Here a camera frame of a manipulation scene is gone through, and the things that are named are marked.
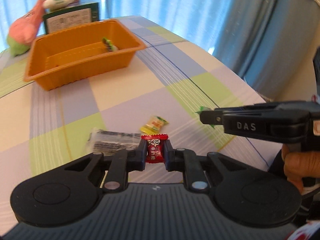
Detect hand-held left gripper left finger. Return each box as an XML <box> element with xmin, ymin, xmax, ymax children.
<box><xmin>60</xmin><ymin>139</ymin><xmax>148</xmax><ymax>193</ymax></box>

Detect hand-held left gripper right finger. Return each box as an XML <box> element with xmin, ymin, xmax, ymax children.
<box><xmin>164</xmin><ymin>140</ymin><xmax>253</xmax><ymax>193</ymax></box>

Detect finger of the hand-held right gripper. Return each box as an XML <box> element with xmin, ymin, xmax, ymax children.
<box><xmin>200</xmin><ymin>107</ymin><xmax>225</xmax><ymax>127</ymax></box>

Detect green candy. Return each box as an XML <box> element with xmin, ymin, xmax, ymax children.
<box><xmin>195</xmin><ymin>106</ymin><xmax>217</xmax><ymax>130</ymax></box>

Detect red candy white print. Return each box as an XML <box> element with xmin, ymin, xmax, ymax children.
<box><xmin>141</xmin><ymin>134</ymin><xmax>169</xmax><ymax>164</ymax></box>

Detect green packet brown snack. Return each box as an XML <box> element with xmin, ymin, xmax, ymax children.
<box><xmin>102</xmin><ymin>37</ymin><xmax>118</xmax><ymax>52</ymax></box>

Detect orange plastic tray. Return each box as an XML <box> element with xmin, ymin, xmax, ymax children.
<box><xmin>24</xmin><ymin>19</ymin><xmax>147</xmax><ymax>91</ymax></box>

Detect person's right hand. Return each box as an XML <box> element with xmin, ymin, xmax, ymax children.
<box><xmin>281</xmin><ymin>145</ymin><xmax>320</xmax><ymax>193</ymax></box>

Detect yellow wrapped candy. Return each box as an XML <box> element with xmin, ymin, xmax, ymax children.
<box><xmin>140</xmin><ymin>115</ymin><xmax>170</xmax><ymax>134</ymax></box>

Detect black and clear snack packet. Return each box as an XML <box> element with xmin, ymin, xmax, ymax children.
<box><xmin>86</xmin><ymin>127</ymin><xmax>142</xmax><ymax>155</ymax></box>

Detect checked tablecloth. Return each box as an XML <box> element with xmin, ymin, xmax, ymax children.
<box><xmin>0</xmin><ymin>15</ymin><xmax>284</xmax><ymax>232</ymax></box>

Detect grey-blue curtain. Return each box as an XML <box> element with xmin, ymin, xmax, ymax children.
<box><xmin>212</xmin><ymin>0</ymin><xmax>320</xmax><ymax>103</ymax></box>

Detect person's printed clothing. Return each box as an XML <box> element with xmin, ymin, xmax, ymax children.
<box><xmin>287</xmin><ymin>220</ymin><xmax>320</xmax><ymax>240</ymax></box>

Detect green box white label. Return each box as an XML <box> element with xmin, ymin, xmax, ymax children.
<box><xmin>42</xmin><ymin>2</ymin><xmax>100</xmax><ymax>35</ymax></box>

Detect pink and green plush toy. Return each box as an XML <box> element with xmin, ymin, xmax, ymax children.
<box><xmin>6</xmin><ymin>0</ymin><xmax>46</xmax><ymax>56</ymax></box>

